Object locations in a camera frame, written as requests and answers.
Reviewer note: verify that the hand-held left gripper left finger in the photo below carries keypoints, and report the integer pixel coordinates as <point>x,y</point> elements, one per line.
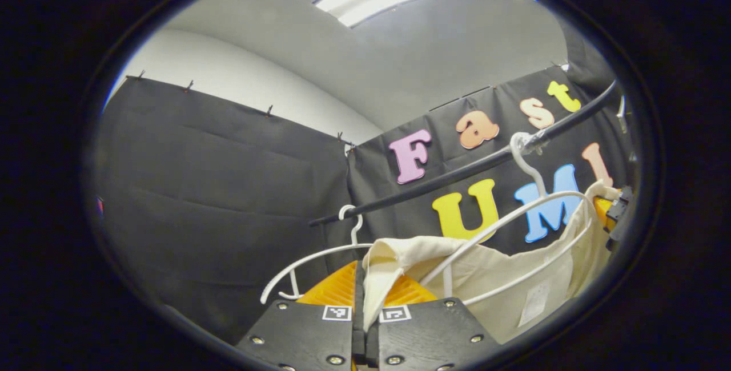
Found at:
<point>359,297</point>

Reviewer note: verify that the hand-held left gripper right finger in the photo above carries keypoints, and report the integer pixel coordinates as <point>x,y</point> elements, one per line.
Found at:
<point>428,337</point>

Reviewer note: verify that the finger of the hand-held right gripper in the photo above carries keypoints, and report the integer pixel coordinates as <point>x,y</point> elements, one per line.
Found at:
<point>619,211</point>

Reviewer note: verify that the cream shirt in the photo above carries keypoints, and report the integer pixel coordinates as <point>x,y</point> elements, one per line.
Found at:
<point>491,279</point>

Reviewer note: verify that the white plastic hanger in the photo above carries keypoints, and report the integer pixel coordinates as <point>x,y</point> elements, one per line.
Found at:
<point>320,257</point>
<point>528,168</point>

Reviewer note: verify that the black clothes rack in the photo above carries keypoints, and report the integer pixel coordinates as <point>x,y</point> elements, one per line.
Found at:
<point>457,174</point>

